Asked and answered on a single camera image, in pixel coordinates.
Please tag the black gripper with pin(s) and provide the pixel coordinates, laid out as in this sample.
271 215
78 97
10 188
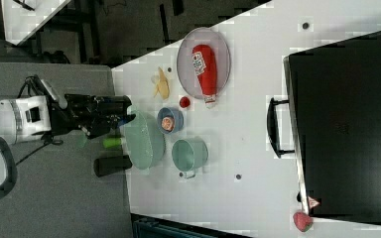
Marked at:
93 115

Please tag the red plush ketchup bottle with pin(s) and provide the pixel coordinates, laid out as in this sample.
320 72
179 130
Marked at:
204 64

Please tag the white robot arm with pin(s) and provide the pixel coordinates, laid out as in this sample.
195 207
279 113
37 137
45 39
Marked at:
42 117

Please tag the grey oval plate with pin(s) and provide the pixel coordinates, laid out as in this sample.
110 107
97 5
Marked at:
186 73

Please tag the large green oval bowl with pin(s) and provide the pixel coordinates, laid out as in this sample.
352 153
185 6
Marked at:
145 142

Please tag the green cylinder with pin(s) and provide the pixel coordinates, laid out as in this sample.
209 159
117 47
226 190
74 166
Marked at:
112 142

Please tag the orange toy in bowl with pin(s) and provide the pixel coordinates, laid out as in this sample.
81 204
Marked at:
168 123

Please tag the blue bowl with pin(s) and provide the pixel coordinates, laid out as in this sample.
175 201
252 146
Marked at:
176 114

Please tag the yellow plush banana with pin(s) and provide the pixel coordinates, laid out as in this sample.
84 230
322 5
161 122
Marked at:
161 85

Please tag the black cylinder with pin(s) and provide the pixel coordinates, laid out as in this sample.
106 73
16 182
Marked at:
110 165

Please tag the small red plush tomato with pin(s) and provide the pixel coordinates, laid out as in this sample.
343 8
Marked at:
185 102

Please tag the green metal cup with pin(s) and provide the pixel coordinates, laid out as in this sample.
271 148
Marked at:
189 155

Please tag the white side table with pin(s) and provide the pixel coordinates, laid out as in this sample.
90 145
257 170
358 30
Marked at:
23 18

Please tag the red plush strawberry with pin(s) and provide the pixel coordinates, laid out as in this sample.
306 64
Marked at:
302 221

